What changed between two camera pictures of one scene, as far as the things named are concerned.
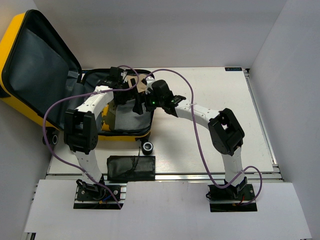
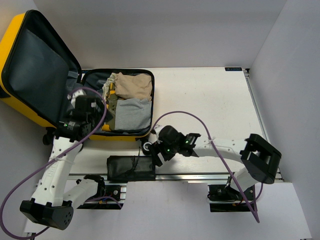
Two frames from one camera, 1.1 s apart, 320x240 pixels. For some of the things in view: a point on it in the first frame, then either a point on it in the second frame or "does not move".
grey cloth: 126,119 does not move
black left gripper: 120,100 -> 100,114
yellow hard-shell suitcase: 40,79 does not move
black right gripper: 142,98 -> 155,149
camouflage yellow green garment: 108,117 does not move
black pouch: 131,168 does not move
